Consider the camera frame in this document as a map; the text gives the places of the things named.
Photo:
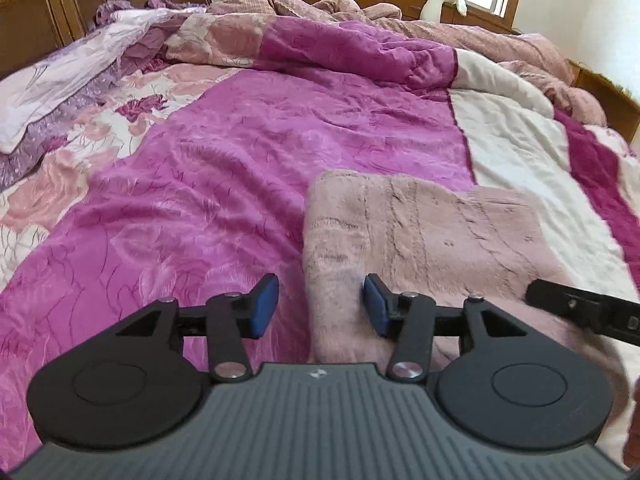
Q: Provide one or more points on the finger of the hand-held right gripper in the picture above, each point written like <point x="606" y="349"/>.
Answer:
<point x="590" y="310"/>

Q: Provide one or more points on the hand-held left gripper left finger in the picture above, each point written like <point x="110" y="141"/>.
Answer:
<point x="261" y="310"/>

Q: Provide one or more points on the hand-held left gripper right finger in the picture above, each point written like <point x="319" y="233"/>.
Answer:
<point x="375" y="306"/>

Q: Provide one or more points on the magenta patchwork quilt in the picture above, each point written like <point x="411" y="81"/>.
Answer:
<point x="225" y="170"/>

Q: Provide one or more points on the pink fuzzy blanket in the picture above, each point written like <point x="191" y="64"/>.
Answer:
<point x="480" y="35"/>

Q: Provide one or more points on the lilac floral pillow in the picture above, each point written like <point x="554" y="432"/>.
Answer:
<point x="75" y="75"/>

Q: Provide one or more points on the white plush toy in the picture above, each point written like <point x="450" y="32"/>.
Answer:
<point x="436" y="2"/>

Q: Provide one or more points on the dark wooden headboard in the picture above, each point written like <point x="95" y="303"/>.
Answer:
<point x="75" y="0"/>

